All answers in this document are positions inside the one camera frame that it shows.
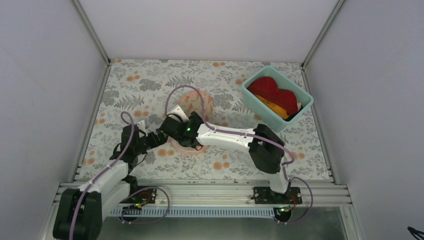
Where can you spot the orange yellow garment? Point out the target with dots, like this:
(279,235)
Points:
(274,107)

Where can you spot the floral pink laundry bag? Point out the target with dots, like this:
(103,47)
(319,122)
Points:
(200,102)

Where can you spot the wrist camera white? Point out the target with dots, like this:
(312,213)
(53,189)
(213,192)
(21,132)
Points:
(177,113)
(142,127)

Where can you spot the aluminium rail frame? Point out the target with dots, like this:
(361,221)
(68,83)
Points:
(232,199)

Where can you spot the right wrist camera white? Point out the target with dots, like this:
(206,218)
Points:
(177,113)

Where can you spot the teal plastic basket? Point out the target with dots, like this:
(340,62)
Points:
(275,122)

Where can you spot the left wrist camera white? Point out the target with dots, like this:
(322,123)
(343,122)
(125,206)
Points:
(142,127)

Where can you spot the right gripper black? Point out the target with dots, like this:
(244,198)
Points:
(195,115)

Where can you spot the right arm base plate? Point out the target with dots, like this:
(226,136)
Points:
(265,196)

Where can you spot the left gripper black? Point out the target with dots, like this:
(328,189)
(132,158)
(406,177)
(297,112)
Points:
(156,143)

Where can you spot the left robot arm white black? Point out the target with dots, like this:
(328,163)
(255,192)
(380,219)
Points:
(82,211)

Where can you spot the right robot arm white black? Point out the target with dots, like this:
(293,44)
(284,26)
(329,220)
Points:
(265,148)

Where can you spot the floral patterned table mat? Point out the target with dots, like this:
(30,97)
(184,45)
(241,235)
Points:
(141,87)

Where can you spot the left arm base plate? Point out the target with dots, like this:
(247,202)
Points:
(144,197)

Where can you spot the red bra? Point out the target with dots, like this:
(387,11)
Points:
(267,88)

